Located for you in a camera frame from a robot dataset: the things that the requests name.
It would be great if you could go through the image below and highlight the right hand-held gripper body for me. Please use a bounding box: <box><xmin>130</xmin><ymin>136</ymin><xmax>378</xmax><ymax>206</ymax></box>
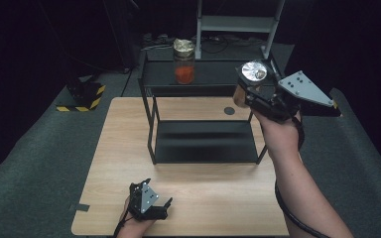
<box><xmin>243</xmin><ymin>69</ymin><xmax>335</xmax><ymax>123</ymax></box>

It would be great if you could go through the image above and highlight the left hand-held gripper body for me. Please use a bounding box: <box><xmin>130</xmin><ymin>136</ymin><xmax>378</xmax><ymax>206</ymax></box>
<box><xmin>127</xmin><ymin>180</ymin><xmax>170</xmax><ymax>222</ymax></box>

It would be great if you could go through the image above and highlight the silver lid glass jar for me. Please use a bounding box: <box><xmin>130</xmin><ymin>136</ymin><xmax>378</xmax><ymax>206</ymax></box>
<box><xmin>232</xmin><ymin>60</ymin><xmax>270</xmax><ymax>109</ymax></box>

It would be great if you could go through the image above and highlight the gold lid glass jar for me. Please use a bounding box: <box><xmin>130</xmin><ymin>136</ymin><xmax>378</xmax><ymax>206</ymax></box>
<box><xmin>173</xmin><ymin>38</ymin><xmax>196</xmax><ymax>85</ymax></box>

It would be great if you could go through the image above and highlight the black metal shelf rack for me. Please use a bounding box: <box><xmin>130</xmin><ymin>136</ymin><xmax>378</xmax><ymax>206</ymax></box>
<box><xmin>138</xmin><ymin>53</ymin><xmax>286</xmax><ymax>166</ymax></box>

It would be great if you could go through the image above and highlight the person's left hand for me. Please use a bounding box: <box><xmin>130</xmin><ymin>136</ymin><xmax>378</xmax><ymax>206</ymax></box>
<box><xmin>116</xmin><ymin>195</ymin><xmax>157</xmax><ymax>238</ymax></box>

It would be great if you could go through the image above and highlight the person's right hand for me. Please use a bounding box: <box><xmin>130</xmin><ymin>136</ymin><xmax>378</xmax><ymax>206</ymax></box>
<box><xmin>250</xmin><ymin>109</ymin><xmax>304</xmax><ymax>161</ymax></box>

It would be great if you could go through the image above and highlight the grey tape strip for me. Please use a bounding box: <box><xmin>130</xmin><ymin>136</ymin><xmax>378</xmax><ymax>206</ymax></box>
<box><xmin>68</xmin><ymin>202</ymin><xmax>91</xmax><ymax>213</ymax></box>

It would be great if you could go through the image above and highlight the black power strip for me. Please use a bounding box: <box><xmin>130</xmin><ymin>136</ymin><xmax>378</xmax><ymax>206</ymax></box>
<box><xmin>141</xmin><ymin>32</ymin><xmax>177</xmax><ymax>52</ymax></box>

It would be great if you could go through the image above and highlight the left hand-held gripper cable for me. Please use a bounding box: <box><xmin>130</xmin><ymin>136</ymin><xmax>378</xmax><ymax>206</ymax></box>
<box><xmin>112</xmin><ymin>214</ymin><xmax>134</xmax><ymax>238</ymax></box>

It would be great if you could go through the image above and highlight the hand-held gripper cable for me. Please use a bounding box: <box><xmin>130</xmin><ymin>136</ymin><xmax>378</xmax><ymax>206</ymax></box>
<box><xmin>112</xmin><ymin>214</ymin><xmax>134</xmax><ymax>238</ymax></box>
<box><xmin>274</xmin><ymin>115</ymin><xmax>332</xmax><ymax>238</ymax></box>

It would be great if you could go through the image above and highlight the tangle of black cables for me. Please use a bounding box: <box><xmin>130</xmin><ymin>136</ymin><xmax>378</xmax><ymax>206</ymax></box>
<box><xmin>191</xmin><ymin>34</ymin><xmax>266</xmax><ymax>55</ymax></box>

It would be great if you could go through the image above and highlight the grey metal stand frame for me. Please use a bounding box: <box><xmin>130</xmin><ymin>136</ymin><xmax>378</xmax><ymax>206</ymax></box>
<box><xmin>193</xmin><ymin>0</ymin><xmax>286</xmax><ymax>60</ymax></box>

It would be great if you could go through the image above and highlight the thin black floor cable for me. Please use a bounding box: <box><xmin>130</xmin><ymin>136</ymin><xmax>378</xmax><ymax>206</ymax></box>
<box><xmin>120</xmin><ymin>66</ymin><xmax>134</xmax><ymax>97</ymax></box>

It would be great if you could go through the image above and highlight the right hand-held gripper cable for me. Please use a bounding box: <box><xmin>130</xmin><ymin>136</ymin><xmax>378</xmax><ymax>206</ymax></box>
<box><xmin>274</xmin><ymin>115</ymin><xmax>332</xmax><ymax>238</ymax></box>

